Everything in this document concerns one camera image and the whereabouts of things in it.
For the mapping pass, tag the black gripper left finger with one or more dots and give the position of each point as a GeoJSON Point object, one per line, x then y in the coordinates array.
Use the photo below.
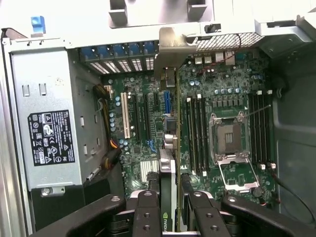
{"type": "Point", "coordinates": [145, 217]}

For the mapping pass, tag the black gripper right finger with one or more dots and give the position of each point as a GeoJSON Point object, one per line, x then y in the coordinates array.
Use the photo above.
{"type": "Point", "coordinates": [207, 217]}

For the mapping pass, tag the silver chipset heat sink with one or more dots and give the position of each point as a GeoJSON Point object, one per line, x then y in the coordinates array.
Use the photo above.
{"type": "Point", "coordinates": [149, 166]}

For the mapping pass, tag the black RAM slot row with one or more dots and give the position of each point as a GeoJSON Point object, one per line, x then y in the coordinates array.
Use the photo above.
{"type": "Point", "coordinates": [259, 128]}
{"type": "Point", "coordinates": [201, 138]}

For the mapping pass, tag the CPU socket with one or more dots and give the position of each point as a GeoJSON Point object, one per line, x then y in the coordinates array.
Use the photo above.
{"type": "Point", "coordinates": [228, 137]}

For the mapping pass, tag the black plastic shroud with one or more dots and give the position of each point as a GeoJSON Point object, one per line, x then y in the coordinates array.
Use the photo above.
{"type": "Point", "coordinates": [61, 205]}

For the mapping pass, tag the black expansion slot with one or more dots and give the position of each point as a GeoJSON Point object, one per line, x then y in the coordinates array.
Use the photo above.
{"type": "Point", "coordinates": [148, 116]}
{"type": "Point", "coordinates": [136, 116]}

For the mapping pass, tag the white expansion slot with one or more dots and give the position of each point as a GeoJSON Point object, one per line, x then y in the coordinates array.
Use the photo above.
{"type": "Point", "coordinates": [125, 116]}

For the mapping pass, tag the open black PC case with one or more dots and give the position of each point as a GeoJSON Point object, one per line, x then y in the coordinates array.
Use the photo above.
{"type": "Point", "coordinates": [296, 148]}

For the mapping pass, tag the blue expansion slot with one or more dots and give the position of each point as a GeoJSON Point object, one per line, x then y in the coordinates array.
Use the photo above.
{"type": "Point", "coordinates": [168, 103]}

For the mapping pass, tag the thin metal locking lever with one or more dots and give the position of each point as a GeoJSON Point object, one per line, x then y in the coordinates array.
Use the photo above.
{"type": "Point", "coordinates": [259, 110]}

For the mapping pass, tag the green motherboard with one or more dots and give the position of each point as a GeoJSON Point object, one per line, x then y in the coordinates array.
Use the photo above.
{"type": "Point", "coordinates": [217, 74]}

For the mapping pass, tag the grey power supply unit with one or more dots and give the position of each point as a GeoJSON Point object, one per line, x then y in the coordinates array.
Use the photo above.
{"type": "Point", "coordinates": [49, 86]}

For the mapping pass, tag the blue card retention clip row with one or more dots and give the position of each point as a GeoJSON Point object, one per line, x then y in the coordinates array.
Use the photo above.
{"type": "Point", "coordinates": [118, 51]}

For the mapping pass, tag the grey parts rack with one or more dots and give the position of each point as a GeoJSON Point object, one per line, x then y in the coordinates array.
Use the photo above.
{"type": "Point", "coordinates": [160, 14]}

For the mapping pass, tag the blue case latch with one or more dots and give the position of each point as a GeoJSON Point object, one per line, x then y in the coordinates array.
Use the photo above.
{"type": "Point", "coordinates": [37, 24]}

